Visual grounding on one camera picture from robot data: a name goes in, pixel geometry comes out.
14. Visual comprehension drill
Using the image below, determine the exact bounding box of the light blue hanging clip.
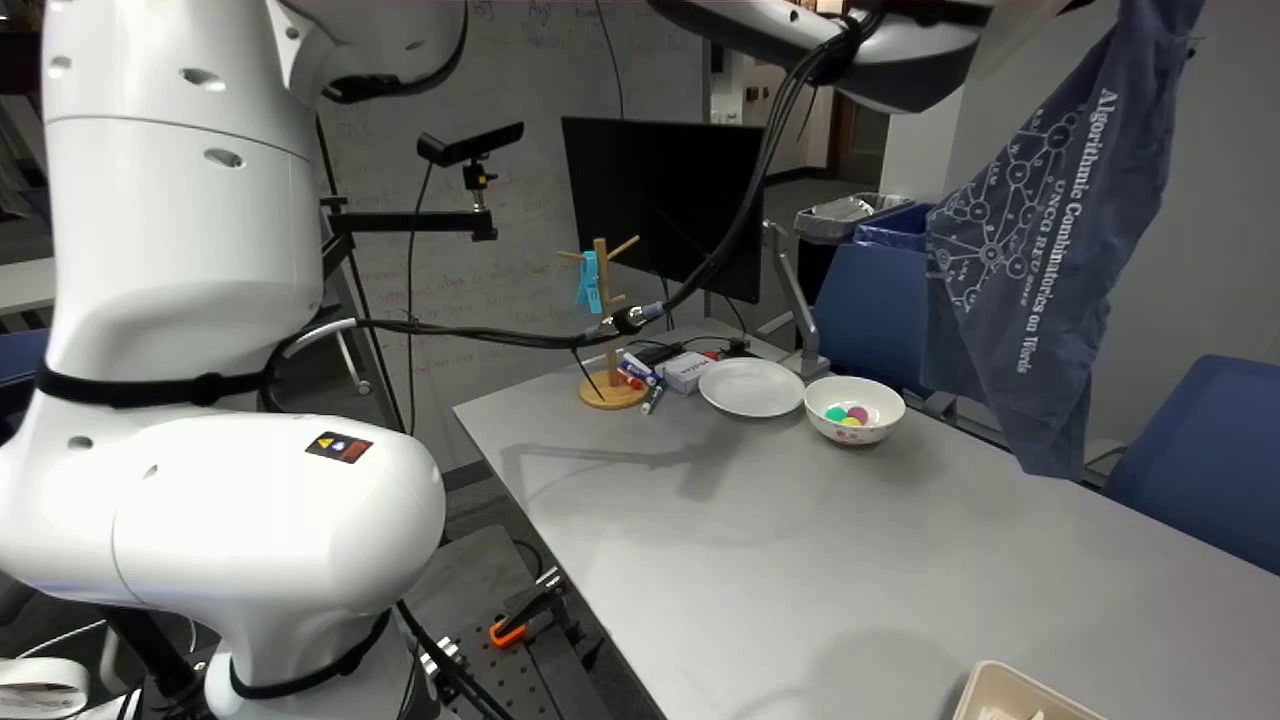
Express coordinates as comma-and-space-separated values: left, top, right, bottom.
577, 249, 612, 322

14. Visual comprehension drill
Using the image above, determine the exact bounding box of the blue office chair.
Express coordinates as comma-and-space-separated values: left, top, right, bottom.
810, 235, 999, 436
1086, 353, 1280, 582

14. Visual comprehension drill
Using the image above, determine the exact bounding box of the orange black clamp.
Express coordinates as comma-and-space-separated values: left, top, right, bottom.
483, 586, 566, 655

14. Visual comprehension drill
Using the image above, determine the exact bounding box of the blue recycling bin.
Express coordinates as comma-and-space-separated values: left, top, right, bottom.
854, 200, 946, 257

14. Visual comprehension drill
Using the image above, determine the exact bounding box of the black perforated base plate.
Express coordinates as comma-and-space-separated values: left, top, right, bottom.
376, 519, 643, 720

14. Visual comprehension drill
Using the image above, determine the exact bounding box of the small white box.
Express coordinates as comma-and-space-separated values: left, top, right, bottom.
658, 348, 716, 398

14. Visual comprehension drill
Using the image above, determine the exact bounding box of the beige plastic tray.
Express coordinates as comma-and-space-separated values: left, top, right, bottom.
953, 655, 1111, 720

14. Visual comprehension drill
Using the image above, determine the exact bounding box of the white bowl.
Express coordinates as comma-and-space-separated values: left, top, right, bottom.
805, 374, 912, 452

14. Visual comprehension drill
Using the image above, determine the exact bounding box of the brown wooden door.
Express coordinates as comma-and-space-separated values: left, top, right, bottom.
834, 98, 891, 194

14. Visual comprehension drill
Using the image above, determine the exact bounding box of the black camera stand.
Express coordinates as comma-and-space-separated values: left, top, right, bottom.
313, 114, 504, 553

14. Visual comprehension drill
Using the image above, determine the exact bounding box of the blue printed T-shirt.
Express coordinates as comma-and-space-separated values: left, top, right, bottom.
919, 0, 1212, 482

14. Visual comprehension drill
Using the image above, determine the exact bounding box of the black stereo camera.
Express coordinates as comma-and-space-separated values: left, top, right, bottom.
418, 122, 528, 171

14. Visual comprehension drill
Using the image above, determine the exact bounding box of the small red white packet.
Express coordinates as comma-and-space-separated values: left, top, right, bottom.
612, 348, 671, 398

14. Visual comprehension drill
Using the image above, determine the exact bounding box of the blue background chair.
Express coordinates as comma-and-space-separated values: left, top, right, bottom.
0, 325, 53, 406

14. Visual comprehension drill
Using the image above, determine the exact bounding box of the grey trash bin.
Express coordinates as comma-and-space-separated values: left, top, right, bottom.
798, 194, 886, 309

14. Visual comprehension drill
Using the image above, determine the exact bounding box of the white plate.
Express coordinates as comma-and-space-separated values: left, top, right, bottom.
696, 356, 810, 424

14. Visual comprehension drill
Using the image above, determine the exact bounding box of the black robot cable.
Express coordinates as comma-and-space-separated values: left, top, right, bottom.
255, 6, 891, 406

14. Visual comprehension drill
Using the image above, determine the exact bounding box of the grey storage cabinet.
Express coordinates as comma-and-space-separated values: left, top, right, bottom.
878, 0, 1280, 464

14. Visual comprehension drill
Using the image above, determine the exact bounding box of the black computer monitor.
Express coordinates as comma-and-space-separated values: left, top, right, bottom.
559, 114, 774, 309

